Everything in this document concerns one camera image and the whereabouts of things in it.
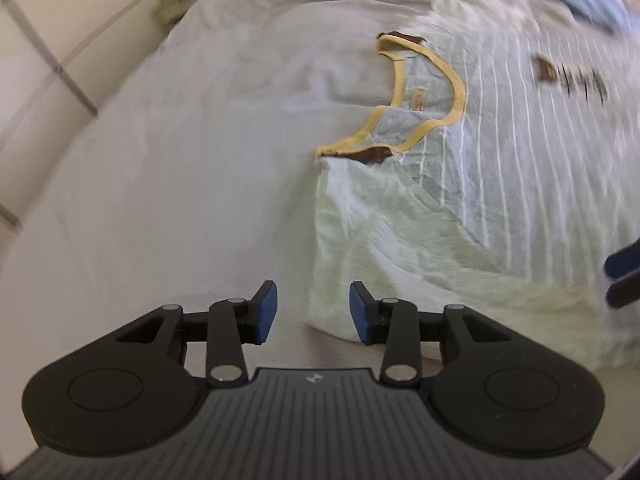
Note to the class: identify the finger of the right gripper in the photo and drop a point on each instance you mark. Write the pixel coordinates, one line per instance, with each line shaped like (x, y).
(623, 292)
(623, 262)

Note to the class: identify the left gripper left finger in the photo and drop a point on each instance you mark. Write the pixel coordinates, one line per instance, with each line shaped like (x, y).
(224, 327)

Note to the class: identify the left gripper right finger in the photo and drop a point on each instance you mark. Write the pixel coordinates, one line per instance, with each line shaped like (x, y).
(401, 328)

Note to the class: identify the grey white striped shirt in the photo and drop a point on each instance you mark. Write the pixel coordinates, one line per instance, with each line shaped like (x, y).
(502, 174)

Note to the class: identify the light grey bed sheet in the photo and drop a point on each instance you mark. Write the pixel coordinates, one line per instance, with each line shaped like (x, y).
(197, 181)

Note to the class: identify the light blue cloth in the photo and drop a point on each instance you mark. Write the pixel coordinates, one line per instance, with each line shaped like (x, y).
(611, 16)

